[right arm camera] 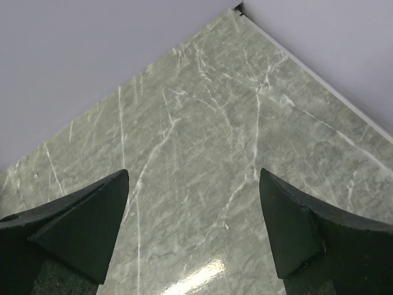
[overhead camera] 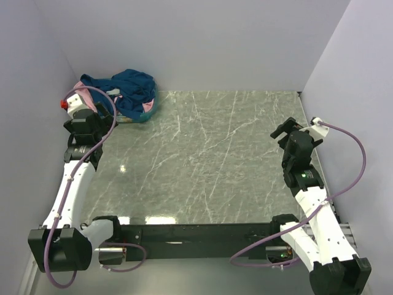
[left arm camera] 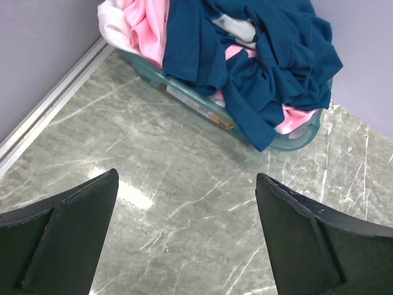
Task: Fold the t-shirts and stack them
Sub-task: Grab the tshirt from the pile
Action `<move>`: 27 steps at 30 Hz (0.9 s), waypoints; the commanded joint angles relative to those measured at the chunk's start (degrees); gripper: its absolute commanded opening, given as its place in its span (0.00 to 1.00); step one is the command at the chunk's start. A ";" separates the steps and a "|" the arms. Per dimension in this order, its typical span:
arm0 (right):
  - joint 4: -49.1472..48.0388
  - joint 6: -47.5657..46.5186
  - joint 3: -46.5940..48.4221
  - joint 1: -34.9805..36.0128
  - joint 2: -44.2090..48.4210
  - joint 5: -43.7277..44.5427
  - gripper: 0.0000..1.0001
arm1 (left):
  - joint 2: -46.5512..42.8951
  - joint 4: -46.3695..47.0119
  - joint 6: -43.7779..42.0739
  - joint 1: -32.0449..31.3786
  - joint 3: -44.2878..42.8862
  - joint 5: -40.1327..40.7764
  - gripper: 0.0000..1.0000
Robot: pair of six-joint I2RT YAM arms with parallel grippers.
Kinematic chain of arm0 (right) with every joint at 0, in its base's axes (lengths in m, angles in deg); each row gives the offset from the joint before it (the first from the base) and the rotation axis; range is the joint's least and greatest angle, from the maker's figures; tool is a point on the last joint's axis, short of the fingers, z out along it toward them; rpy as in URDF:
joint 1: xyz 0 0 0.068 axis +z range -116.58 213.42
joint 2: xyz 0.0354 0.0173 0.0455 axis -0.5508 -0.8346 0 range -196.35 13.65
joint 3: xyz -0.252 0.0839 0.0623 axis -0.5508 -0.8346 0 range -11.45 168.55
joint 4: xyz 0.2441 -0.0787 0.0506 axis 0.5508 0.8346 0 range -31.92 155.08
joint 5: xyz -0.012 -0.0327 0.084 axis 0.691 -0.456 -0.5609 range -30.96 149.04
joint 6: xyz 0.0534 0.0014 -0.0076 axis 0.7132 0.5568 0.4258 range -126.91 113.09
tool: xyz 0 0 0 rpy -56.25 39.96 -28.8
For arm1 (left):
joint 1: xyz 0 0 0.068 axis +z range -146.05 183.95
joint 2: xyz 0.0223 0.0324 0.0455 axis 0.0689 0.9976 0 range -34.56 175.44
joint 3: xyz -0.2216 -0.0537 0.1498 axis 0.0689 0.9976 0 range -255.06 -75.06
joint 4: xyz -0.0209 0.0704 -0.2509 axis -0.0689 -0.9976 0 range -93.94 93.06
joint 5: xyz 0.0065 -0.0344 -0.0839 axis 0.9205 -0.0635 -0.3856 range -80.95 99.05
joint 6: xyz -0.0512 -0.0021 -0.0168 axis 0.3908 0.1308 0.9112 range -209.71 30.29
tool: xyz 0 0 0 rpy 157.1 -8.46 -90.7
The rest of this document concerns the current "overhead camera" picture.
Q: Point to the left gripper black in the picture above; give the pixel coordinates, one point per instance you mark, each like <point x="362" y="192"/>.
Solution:
<point x="107" y="122"/>

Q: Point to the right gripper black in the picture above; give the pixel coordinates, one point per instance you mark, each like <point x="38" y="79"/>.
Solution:
<point x="285" y="127"/>

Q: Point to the dark blue t shirt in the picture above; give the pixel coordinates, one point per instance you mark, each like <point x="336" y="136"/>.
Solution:
<point x="135" y="85"/>

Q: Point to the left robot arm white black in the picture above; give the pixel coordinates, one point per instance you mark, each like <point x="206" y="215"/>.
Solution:
<point x="59" y="244"/>

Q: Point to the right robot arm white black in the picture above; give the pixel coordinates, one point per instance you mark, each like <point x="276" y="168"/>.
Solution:
<point x="333" y="264"/>

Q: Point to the pink t shirt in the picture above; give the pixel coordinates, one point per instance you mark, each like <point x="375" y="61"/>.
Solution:
<point x="116" y="95"/>

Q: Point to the teal laundry basket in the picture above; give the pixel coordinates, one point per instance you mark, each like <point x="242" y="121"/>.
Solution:
<point x="146" y="115"/>

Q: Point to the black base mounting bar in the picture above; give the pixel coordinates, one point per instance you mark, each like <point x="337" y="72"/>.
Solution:
<point x="189" y="241"/>

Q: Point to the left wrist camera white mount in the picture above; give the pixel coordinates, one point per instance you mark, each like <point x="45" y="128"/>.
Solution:
<point x="73" y="104"/>

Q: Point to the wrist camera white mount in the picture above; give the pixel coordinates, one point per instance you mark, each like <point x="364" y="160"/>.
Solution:
<point x="317" y="130"/>
<point x="73" y="104"/>

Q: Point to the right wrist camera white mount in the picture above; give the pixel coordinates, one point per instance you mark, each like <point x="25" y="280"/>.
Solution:
<point x="317" y="130"/>

